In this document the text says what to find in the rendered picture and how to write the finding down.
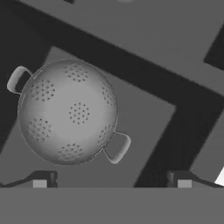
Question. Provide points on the grey metal colander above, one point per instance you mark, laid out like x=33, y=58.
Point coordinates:
x=68, y=113

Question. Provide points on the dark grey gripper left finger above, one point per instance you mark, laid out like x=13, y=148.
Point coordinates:
x=43, y=176

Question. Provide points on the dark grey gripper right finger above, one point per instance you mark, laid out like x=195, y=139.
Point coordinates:
x=180, y=176

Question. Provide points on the dark grey sink basin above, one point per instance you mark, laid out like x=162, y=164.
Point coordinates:
x=145, y=73

